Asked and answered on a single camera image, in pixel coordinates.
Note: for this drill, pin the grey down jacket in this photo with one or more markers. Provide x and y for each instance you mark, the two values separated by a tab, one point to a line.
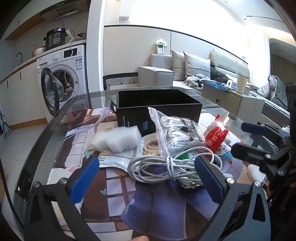
275	90

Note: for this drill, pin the bed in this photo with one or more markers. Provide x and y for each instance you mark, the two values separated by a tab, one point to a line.
275	111

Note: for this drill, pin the white washing machine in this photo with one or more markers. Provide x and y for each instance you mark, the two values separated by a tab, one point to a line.
74	69

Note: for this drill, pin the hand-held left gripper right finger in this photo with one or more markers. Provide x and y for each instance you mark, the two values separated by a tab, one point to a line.
208	180

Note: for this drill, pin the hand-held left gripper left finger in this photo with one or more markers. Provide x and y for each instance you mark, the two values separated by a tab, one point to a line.
85	180

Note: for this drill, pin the beige cushion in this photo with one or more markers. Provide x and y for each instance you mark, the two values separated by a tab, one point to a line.
178	66

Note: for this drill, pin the beige sofa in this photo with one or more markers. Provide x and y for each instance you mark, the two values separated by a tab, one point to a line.
157	74

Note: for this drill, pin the white cylindrical cup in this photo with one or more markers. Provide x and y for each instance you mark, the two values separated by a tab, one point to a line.
241	84

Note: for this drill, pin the person's left hand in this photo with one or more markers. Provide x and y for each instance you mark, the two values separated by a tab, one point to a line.
141	239

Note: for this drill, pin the grey furry cloth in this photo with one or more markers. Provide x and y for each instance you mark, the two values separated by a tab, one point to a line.
193	81

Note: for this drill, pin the silver medicine packet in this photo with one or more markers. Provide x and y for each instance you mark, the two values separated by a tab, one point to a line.
115	162

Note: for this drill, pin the cream low cabinet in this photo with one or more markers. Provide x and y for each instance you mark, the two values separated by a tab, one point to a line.
229	100

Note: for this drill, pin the patterned black chair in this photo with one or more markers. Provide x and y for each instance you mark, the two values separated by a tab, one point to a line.
120	81

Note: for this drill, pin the grey cushion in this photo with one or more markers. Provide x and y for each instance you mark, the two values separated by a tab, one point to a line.
196	66

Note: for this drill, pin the black pressure cooker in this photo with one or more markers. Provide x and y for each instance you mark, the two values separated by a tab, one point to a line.
55	38

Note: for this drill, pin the white wall device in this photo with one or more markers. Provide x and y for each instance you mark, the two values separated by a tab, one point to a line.
161	47

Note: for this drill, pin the range hood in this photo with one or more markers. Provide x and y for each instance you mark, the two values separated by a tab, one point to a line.
67	9

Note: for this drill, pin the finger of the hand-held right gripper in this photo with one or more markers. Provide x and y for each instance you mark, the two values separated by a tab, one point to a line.
252	127
248	152

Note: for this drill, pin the kitchen faucet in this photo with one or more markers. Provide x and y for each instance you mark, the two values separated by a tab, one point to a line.
19	55

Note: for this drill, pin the white small object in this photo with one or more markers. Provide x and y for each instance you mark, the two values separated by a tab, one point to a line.
254	172

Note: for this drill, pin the white bowl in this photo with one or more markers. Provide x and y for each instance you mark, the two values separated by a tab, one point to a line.
38	51

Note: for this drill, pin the cream kitchen cabinet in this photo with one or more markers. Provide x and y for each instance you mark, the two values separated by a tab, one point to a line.
20	102

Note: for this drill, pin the black jacket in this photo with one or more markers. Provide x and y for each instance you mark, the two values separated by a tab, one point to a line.
218	74

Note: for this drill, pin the white bubble wrap piece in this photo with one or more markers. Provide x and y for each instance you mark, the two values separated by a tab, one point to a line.
115	139

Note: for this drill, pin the brown cardboard box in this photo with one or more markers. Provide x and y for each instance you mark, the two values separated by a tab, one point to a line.
3	183

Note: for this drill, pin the green medicine packet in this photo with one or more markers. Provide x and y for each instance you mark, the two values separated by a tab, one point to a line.
185	157

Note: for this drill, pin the black cardboard box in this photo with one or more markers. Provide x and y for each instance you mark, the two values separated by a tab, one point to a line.
131	115

